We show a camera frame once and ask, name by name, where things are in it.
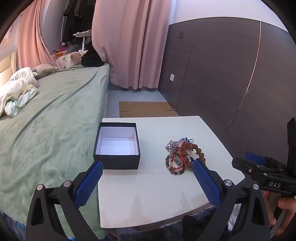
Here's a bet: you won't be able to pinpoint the dark multicolour bead bracelet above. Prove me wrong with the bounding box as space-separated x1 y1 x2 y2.
165 152 186 176

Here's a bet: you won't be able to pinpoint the brown wooden bead bracelet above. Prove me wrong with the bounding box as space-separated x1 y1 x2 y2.
180 141 206 169

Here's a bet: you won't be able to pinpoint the black jewelry box white inside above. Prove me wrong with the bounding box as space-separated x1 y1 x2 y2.
93 122 140 170

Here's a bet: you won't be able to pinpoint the person's right hand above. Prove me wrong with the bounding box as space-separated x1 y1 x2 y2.
263 191 295 237

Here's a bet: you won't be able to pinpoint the white table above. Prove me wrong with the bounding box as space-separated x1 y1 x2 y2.
98 116 244 228

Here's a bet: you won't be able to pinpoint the bed with green blanket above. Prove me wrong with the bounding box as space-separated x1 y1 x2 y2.
0 63 110 240

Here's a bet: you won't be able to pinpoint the flattened cardboard sheet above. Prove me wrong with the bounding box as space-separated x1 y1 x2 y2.
119 101 178 118

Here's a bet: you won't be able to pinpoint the white crumpled duvet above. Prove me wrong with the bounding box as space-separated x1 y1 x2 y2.
0 67 39 117

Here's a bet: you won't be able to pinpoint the grey plush pillow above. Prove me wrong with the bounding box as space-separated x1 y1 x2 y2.
32 64 58 79

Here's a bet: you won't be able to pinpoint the patterned cream pillow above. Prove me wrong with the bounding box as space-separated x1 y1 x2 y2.
56 50 87 70

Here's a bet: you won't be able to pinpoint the black cloth pile on bed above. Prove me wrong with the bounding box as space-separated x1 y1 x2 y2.
81 42 104 67

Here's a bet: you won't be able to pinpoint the pink curtain left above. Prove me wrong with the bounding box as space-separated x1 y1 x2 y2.
17 1 57 68

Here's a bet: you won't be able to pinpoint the pink curtain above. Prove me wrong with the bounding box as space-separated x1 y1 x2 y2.
17 1 57 68
92 0 171 90

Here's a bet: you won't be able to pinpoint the pink curtain right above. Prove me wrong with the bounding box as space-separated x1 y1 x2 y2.
92 0 171 90

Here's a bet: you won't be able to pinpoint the dark clothes on rack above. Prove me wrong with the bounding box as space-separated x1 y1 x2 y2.
62 0 96 42

